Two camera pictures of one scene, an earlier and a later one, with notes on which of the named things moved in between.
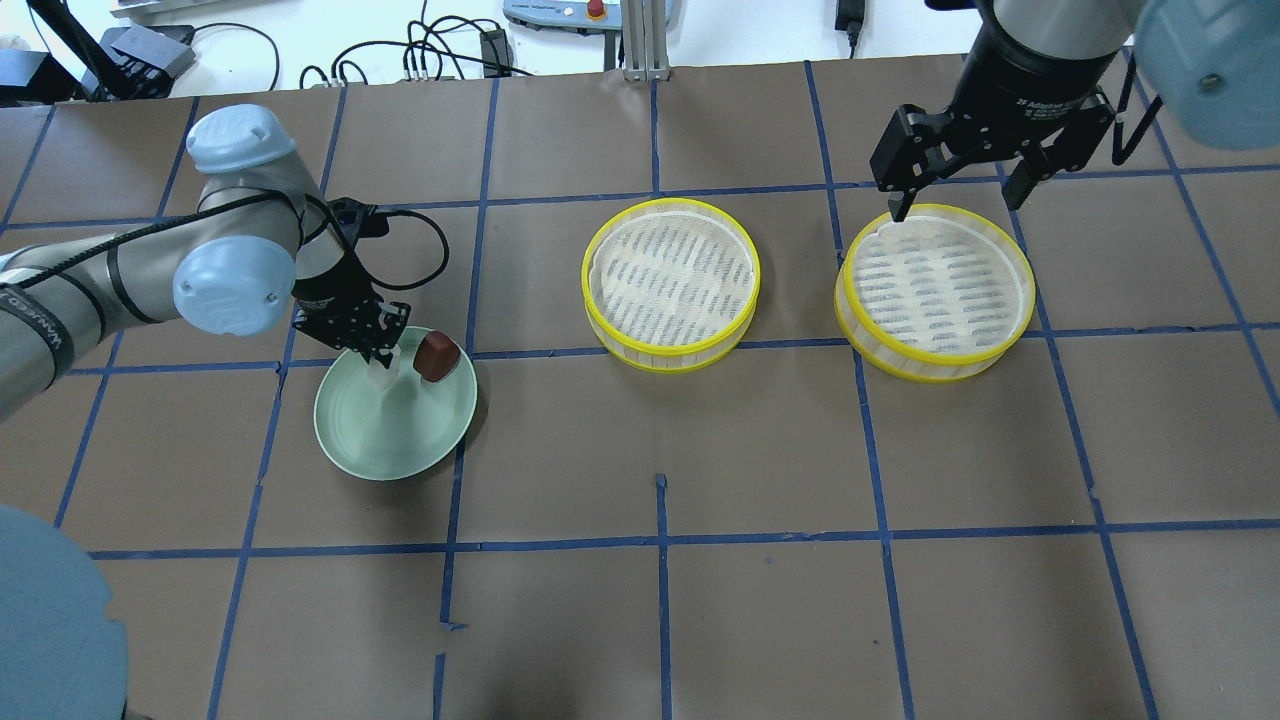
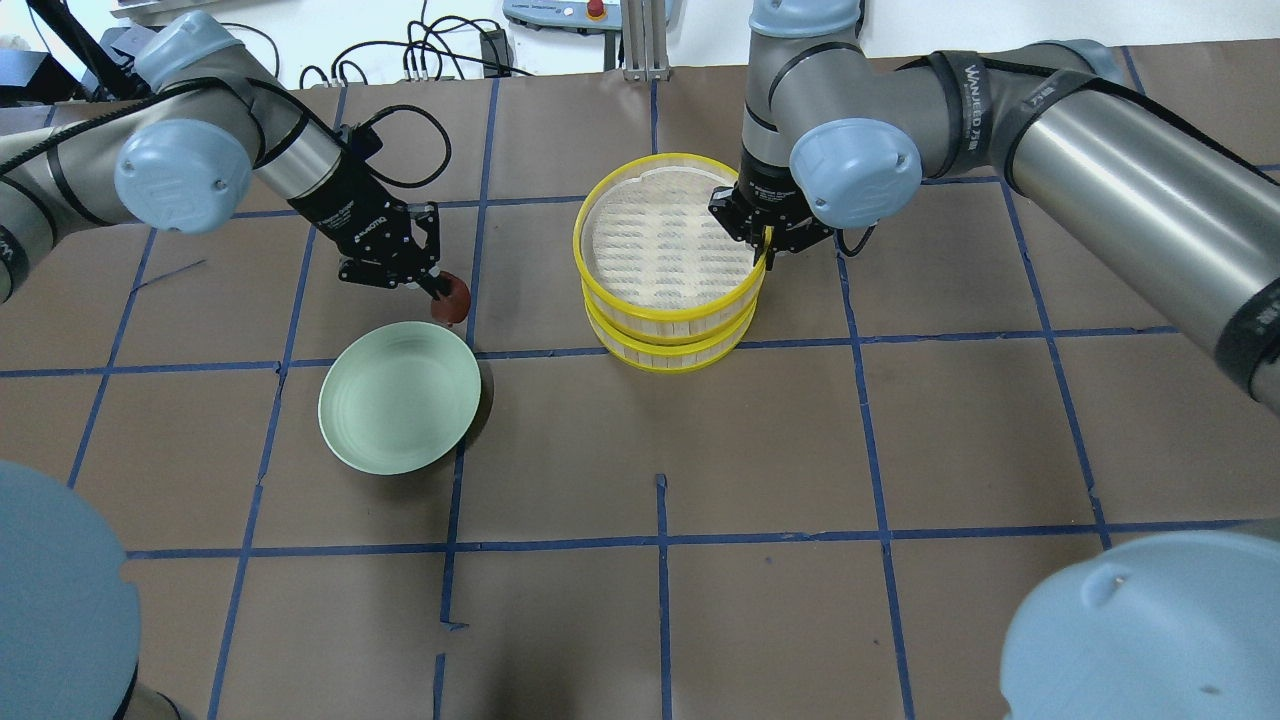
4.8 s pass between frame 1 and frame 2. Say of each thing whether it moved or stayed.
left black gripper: moved
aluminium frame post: stayed
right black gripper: moved
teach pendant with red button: stayed
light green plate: stayed
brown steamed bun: moved
